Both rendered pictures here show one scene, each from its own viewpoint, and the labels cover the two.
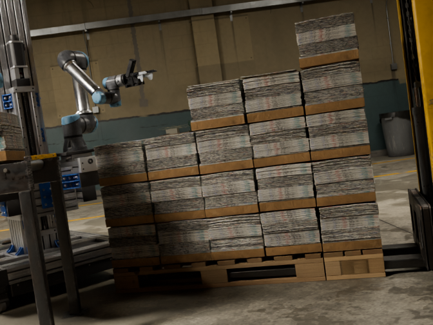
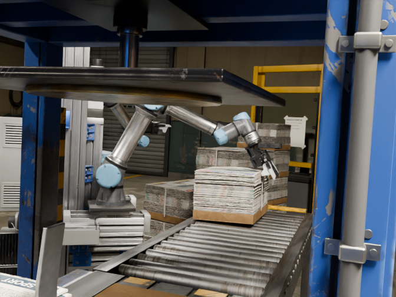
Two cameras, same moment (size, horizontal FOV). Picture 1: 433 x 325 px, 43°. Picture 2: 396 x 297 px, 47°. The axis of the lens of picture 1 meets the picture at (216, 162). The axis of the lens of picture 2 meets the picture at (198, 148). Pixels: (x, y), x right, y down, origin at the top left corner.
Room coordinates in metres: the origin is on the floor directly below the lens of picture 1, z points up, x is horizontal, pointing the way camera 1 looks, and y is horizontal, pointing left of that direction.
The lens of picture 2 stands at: (1.94, 3.25, 1.24)
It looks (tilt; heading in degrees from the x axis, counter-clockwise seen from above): 3 degrees down; 291
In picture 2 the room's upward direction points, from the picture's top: 3 degrees clockwise
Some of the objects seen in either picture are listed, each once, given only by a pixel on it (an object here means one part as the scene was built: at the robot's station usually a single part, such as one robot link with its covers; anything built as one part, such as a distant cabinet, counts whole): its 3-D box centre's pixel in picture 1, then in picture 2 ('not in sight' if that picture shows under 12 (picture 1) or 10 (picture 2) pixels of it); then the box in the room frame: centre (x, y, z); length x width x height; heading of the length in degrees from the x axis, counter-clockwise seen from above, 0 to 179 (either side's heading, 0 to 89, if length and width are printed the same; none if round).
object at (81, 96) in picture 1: (80, 92); not in sight; (3.59, 0.82, 1.19); 0.15 x 0.12 x 0.55; 153
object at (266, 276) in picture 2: not in sight; (201, 270); (2.43, 1.90, 0.77); 0.47 x 0.05 x 0.05; 3
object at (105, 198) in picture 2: not in sight; (111, 194); (3.17, 1.27, 0.87); 0.15 x 0.15 x 0.10
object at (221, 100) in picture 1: (223, 106); (225, 165); (2.99, -0.08, 0.95); 0.38 x 0.29 x 0.23; 166
